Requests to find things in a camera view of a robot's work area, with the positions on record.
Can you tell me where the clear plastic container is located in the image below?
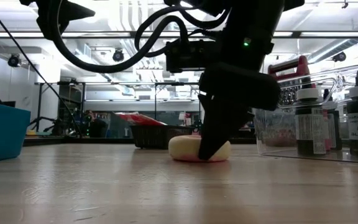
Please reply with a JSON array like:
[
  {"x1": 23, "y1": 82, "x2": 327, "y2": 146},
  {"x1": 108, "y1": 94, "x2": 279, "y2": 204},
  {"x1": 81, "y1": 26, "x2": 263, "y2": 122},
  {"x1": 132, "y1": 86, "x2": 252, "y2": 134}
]
[{"x1": 249, "y1": 63, "x2": 358, "y2": 164}]

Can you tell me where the black aluminium table frame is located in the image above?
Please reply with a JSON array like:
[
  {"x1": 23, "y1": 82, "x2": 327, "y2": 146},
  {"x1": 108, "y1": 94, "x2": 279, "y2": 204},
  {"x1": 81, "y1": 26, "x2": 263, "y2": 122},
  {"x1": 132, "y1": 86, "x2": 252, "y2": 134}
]
[{"x1": 22, "y1": 136, "x2": 136, "y2": 146}]

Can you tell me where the teal plastic tray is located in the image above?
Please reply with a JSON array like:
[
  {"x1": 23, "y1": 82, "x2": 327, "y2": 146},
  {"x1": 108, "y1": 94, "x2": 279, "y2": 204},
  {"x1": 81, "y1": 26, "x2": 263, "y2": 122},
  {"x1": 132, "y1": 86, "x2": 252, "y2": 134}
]
[{"x1": 0, "y1": 100, "x2": 32, "y2": 165}]

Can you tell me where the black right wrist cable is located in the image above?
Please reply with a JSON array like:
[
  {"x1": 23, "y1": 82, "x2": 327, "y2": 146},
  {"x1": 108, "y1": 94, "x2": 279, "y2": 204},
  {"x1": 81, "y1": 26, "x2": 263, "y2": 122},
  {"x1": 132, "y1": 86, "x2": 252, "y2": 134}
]
[{"x1": 44, "y1": 0, "x2": 232, "y2": 75}]

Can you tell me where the dark grey food colouring bottle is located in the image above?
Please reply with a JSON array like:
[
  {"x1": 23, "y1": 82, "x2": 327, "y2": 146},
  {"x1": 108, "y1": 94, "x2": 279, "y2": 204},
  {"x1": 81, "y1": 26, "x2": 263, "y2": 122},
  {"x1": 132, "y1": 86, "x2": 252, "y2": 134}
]
[{"x1": 294, "y1": 77, "x2": 328, "y2": 157}]

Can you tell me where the pink food colouring bottle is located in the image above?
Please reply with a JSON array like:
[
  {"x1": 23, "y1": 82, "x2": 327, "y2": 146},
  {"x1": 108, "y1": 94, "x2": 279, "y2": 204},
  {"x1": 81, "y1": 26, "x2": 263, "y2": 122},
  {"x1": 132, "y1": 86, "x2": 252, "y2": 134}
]
[{"x1": 321, "y1": 88, "x2": 343, "y2": 152}]

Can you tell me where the red-trimmed metal box grater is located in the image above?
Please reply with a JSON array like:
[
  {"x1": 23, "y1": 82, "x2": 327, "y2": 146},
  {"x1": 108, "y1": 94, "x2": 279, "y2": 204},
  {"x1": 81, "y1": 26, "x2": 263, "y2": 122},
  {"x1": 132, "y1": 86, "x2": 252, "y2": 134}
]
[{"x1": 267, "y1": 55, "x2": 311, "y2": 108}]

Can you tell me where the toy donut pink icing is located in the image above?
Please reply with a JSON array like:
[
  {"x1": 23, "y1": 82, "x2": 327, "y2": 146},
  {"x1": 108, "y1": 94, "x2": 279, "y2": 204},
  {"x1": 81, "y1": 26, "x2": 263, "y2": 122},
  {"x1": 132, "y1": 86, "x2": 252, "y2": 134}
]
[{"x1": 168, "y1": 134, "x2": 232, "y2": 163}]

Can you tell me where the black hanging spotlight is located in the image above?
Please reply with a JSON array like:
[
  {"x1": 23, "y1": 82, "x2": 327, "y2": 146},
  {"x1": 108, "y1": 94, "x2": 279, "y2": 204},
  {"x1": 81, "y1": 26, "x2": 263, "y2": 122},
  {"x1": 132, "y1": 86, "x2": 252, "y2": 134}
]
[
  {"x1": 111, "y1": 49, "x2": 126, "y2": 63},
  {"x1": 7, "y1": 53, "x2": 22, "y2": 68},
  {"x1": 332, "y1": 52, "x2": 347, "y2": 63}
]

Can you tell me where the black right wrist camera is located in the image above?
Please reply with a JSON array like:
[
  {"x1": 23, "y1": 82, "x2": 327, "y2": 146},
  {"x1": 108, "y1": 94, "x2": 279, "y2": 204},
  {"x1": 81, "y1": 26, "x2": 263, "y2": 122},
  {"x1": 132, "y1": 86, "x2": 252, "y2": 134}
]
[{"x1": 165, "y1": 39, "x2": 218, "y2": 75}]

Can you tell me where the black background rig frame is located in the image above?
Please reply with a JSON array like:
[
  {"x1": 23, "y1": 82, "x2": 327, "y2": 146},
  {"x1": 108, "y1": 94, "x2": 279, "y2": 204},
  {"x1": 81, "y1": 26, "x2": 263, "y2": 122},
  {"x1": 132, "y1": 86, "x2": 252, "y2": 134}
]
[{"x1": 34, "y1": 80, "x2": 202, "y2": 138}]

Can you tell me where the black slotted plastic basket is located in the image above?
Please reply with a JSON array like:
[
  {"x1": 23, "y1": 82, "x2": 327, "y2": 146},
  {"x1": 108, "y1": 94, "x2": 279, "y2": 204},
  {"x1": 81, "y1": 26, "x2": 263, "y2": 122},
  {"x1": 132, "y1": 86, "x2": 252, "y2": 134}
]
[{"x1": 129, "y1": 124, "x2": 196, "y2": 149}]

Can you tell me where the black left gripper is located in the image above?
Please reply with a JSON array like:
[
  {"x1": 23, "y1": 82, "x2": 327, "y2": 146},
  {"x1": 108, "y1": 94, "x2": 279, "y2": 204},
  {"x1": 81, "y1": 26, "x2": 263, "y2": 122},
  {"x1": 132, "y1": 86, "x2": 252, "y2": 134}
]
[{"x1": 19, "y1": 0, "x2": 96, "y2": 40}]

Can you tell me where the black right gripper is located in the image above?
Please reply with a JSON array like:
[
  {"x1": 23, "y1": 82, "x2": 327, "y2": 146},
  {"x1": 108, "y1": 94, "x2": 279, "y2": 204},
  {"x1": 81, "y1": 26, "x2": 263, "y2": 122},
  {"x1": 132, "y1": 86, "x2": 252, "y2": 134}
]
[{"x1": 198, "y1": 30, "x2": 282, "y2": 161}]

